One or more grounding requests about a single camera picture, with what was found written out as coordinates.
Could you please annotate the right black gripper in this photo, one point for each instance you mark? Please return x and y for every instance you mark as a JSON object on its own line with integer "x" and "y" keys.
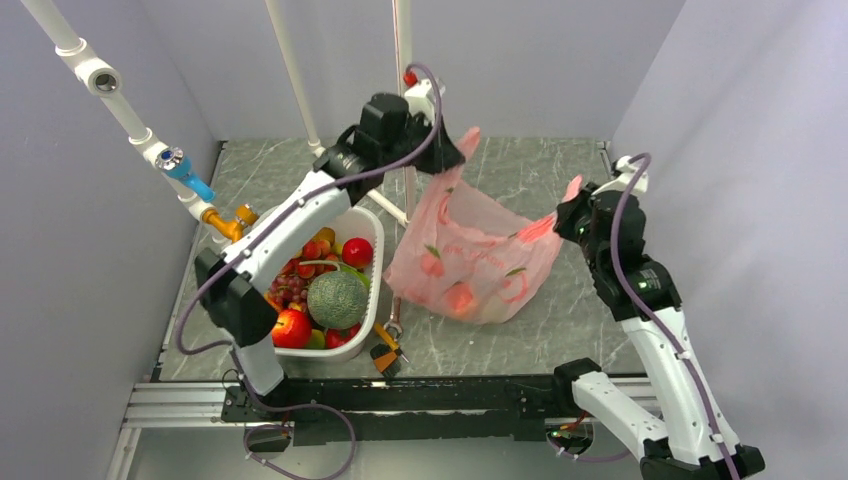
{"x": 569, "y": 209}

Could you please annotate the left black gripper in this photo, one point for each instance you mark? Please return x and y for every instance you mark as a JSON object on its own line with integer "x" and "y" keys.
{"x": 445, "y": 155}

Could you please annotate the pink plastic bag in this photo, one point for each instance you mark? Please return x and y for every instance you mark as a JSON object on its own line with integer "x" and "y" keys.
{"x": 467, "y": 257}

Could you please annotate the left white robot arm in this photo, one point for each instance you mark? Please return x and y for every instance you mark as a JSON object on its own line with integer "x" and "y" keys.
{"x": 232, "y": 283}

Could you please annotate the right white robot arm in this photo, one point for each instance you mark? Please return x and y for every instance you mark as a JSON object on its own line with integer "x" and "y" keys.
{"x": 690, "y": 438}

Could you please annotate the white plastic basket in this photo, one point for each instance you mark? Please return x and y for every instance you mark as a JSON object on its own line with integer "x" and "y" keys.
{"x": 322, "y": 255}

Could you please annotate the silver wrench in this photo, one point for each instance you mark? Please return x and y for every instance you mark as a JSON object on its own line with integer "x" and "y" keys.
{"x": 393, "y": 325}

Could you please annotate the green netted melon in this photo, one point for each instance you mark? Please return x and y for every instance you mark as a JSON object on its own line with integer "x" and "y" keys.
{"x": 337, "y": 300}

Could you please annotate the red grape bunch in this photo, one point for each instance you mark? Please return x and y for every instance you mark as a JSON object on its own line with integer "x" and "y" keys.
{"x": 288, "y": 292}

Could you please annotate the white pipe with faucet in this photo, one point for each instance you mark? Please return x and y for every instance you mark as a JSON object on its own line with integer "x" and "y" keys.
{"x": 104, "y": 82}

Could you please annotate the red apple front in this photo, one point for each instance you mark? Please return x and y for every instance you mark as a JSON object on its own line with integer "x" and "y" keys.
{"x": 292, "y": 330}

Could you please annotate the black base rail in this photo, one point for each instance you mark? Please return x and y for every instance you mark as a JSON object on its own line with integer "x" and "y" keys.
{"x": 519, "y": 407}

